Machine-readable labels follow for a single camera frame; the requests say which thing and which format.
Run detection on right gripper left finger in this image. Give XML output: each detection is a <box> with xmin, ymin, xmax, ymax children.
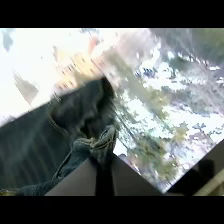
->
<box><xmin>44</xmin><ymin>156</ymin><xmax>98</xmax><ymax>197</ymax></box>

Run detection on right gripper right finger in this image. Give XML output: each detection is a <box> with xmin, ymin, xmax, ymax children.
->
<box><xmin>110</xmin><ymin>153</ymin><xmax>165</xmax><ymax>197</ymax></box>

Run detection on blue jeans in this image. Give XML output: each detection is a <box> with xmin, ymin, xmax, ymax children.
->
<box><xmin>0</xmin><ymin>76</ymin><xmax>120</xmax><ymax>197</ymax></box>

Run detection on silver frame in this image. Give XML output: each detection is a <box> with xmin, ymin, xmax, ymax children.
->
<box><xmin>201</xmin><ymin>168</ymin><xmax>224</xmax><ymax>197</ymax></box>

